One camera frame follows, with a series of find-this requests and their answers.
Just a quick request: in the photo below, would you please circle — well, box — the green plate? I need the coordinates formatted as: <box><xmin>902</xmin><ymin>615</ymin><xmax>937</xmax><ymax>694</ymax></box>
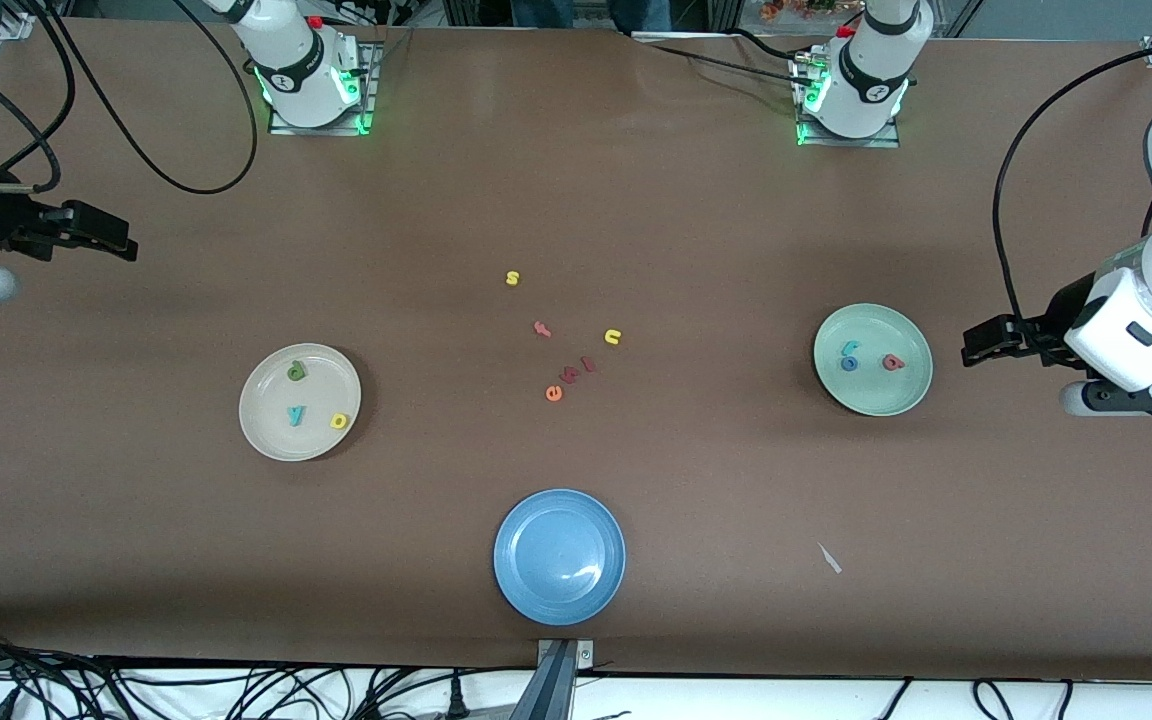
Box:
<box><xmin>813</xmin><ymin>303</ymin><xmax>934</xmax><ymax>417</ymax></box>

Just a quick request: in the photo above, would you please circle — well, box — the beige plate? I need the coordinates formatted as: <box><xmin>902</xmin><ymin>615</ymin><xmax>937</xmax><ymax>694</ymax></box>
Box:
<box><xmin>239</xmin><ymin>343</ymin><xmax>362</xmax><ymax>462</ymax></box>

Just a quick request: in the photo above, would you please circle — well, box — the brown table cover sheet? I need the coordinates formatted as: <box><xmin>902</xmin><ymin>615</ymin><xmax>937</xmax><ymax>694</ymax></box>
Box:
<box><xmin>0</xmin><ymin>18</ymin><xmax>1152</xmax><ymax>683</ymax></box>

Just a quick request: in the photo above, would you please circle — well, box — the blue plate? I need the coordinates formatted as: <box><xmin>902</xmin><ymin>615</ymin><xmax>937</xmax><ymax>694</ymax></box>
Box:
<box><xmin>493</xmin><ymin>488</ymin><xmax>627</xmax><ymax>627</ymax></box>

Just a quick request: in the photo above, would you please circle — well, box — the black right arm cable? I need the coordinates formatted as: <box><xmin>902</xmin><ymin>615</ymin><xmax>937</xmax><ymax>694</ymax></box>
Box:
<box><xmin>0</xmin><ymin>0</ymin><xmax>259</xmax><ymax>196</ymax></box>

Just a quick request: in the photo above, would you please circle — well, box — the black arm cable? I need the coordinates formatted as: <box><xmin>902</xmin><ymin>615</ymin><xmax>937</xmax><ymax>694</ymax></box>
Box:
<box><xmin>993</xmin><ymin>42</ymin><xmax>1152</xmax><ymax>331</ymax></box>
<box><xmin>0</xmin><ymin>0</ymin><xmax>259</xmax><ymax>196</ymax></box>

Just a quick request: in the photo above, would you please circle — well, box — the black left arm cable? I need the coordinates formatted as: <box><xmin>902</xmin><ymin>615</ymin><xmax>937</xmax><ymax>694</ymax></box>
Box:
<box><xmin>993</xmin><ymin>42</ymin><xmax>1152</xmax><ymax>331</ymax></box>

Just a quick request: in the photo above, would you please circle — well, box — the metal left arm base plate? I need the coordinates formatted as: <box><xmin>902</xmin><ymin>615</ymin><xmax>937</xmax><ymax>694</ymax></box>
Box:
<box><xmin>794</xmin><ymin>50</ymin><xmax>902</xmax><ymax>149</ymax></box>

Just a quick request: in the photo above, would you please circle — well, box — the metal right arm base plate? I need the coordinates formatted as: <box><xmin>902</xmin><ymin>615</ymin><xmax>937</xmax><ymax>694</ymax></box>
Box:
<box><xmin>268</xmin><ymin>40</ymin><xmax>382</xmax><ymax>136</ymax></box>

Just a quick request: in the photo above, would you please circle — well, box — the black cable on table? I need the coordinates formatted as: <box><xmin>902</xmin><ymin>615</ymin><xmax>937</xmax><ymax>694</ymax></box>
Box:
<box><xmin>731</xmin><ymin>27</ymin><xmax>809</xmax><ymax>59</ymax></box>
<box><xmin>648</xmin><ymin>42</ymin><xmax>805</xmax><ymax>79</ymax></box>

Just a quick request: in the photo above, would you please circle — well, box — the metal camera post bracket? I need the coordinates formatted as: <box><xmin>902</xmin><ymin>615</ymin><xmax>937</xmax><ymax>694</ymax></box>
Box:
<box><xmin>511</xmin><ymin>638</ymin><xmax>597</xmax><ymax>720</ymax></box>

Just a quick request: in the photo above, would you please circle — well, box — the black cable with plug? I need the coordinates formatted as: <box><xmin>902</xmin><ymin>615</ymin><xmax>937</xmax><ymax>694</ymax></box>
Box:
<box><xmin>366</xmin><ymin>665</ymin><xmax>467</xmax><ymax>719</ymax></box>

